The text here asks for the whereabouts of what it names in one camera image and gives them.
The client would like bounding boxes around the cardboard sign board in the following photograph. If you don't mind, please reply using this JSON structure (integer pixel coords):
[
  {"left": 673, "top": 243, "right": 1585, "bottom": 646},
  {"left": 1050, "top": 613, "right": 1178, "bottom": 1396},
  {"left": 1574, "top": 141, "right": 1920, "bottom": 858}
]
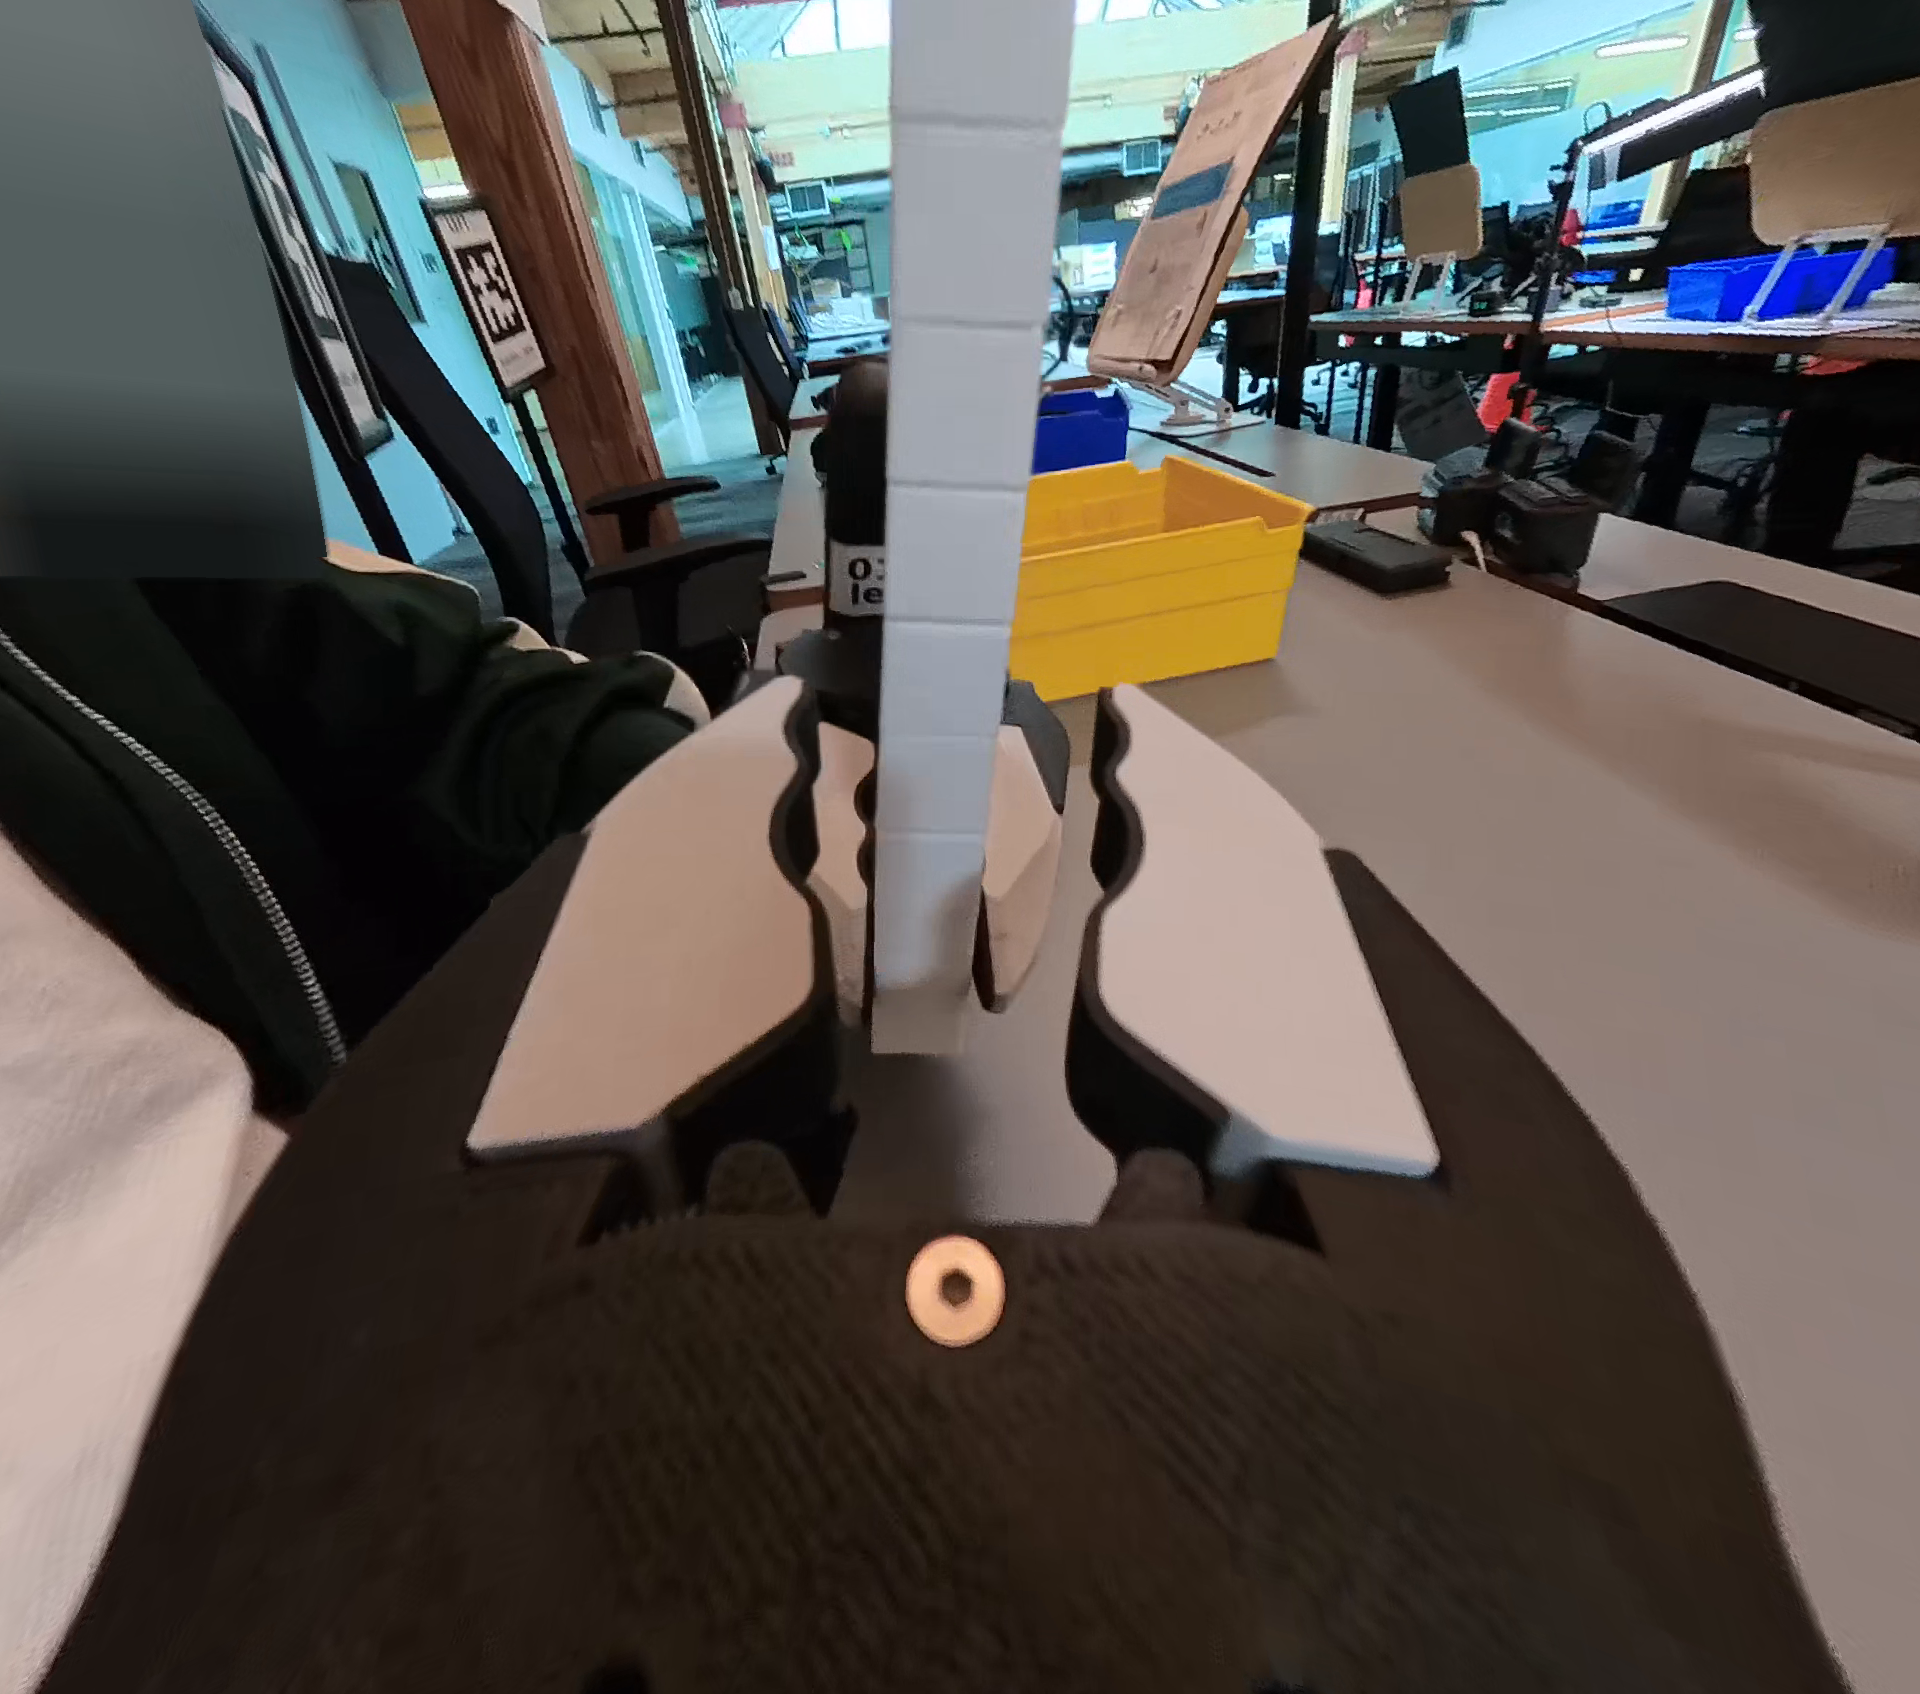
[{"left": 1087, "top": 14, "right": 1338, "bottom": 386}]

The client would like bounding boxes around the yellow plastic bin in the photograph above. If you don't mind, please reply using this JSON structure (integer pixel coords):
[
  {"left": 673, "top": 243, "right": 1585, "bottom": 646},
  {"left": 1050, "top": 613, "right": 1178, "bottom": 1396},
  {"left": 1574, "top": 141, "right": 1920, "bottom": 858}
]
[{"left": 1008, "top": 453, "right": 1321, "bottom": 704}]

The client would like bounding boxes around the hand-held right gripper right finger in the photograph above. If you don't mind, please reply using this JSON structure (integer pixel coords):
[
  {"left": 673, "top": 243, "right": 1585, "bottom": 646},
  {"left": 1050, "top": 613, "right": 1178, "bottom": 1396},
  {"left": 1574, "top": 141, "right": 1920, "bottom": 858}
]
[{"left": 1065, "top": 686, "right": 1447, "bottom": 1191}]

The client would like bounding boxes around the flat black case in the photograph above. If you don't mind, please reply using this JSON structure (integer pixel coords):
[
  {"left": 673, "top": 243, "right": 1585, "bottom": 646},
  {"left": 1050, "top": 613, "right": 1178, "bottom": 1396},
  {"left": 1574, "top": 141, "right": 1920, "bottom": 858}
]
[{"left": 1301, "top": 519, "right": 1456, "bottom": 598}]

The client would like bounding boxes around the black pole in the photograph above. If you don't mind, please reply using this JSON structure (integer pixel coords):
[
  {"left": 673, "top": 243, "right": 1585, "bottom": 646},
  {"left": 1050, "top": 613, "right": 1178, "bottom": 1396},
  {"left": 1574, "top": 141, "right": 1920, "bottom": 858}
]
[{"left": 1273, "top": 0, "right": 1363, "bottom": 433}]

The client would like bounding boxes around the wooden pillar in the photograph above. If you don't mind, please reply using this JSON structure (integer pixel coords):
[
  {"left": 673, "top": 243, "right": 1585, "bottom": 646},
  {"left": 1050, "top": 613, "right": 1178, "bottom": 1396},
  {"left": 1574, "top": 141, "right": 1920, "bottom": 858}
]
[{"left": 318, "top": 0, "right": 673, "bottom": 557}]

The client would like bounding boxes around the blue plastic bin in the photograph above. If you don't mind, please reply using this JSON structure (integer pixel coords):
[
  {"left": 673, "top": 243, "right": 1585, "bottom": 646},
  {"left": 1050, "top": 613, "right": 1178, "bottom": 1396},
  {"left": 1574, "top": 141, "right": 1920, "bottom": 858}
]
[
  {"left": 1665, "top": 253, "right": 1902, "bottom": 327},
  {"left": 1033, "top": 386, "right": 1134, "bottom": 478}
]

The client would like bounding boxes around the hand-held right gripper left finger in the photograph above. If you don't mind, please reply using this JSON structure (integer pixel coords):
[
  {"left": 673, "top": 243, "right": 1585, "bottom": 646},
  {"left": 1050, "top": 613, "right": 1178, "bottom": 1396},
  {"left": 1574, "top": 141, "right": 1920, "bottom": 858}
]
[{"left": 469, "top": 681, "right": 846, "bottom": 1212}]

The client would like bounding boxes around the grey desk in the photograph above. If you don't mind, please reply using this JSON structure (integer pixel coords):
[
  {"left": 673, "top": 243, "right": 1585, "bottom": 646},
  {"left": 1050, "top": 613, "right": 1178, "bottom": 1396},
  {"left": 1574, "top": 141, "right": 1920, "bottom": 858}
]
[{"left": 756, "top": 418, "right": 1920, "bottom": 1694}]

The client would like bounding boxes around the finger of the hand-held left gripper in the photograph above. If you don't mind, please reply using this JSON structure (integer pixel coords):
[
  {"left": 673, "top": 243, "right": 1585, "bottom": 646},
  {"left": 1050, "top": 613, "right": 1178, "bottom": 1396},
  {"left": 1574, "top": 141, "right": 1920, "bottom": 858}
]
[
  {"left": 975, "top": 731, "right": 1070, "bottom": 1016},
  {"left": 804, "top": 722, "right": 882, "bottom": 1024}
]

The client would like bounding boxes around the person's left forearm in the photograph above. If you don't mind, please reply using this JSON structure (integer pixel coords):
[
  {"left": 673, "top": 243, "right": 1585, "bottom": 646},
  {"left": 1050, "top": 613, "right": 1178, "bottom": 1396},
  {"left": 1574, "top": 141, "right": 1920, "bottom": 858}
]
[{"left": 337, "top": 637, "right": 710, "bottom": 924}]

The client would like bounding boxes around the black office chair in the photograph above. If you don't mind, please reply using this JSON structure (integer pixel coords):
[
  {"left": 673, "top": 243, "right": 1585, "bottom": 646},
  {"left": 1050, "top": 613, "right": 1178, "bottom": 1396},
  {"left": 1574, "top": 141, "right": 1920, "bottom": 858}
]
[{"left": 326, "top": 257, "right": 779, "bottom": 710}]

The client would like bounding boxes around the black battery charger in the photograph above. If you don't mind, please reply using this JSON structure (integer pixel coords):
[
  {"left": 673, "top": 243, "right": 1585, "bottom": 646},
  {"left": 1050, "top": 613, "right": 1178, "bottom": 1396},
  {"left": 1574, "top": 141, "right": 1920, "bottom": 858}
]
[
  {"left": 1483, "top": 418, "right": 1648, "bottom": 583},
  {"left": 1417, "top": 448, "right": 1506, "bottom": 545}
]

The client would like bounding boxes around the framed marker sign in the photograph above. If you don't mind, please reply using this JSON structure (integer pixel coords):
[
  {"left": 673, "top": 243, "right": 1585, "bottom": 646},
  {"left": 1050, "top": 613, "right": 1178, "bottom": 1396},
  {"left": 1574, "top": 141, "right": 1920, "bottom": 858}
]
[
  {"left": 423, "top": 200, "right": 552, "bottom": 401},
  {"left": 193, "top": 18, "right": 399, "bottom": 463}
]

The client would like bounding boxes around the long background workbench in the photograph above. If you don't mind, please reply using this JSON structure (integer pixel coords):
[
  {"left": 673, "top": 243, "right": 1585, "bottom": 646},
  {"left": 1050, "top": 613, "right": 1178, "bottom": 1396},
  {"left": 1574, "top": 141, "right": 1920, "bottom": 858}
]
[{"left": 1212, "top": 285, "right": 1920, "bottom": 526}]

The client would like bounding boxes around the white segmented foam strip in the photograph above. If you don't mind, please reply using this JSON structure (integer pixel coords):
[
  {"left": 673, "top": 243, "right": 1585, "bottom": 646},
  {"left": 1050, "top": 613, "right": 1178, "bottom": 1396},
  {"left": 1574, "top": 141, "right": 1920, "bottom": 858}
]
[{"left": 866, "top": 0, "right": 1109, "bottom": 1058}]

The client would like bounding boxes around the black panel on cardboard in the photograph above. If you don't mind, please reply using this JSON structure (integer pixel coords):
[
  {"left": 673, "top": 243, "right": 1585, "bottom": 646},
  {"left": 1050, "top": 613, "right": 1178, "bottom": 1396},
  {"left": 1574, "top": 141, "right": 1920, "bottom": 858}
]
[
  {"left": 1386, "top": 68, "right": 1488, "bottom": 266},
  {"left": 1745, "top": 0, "right": 1920, "bottom": 251}
]

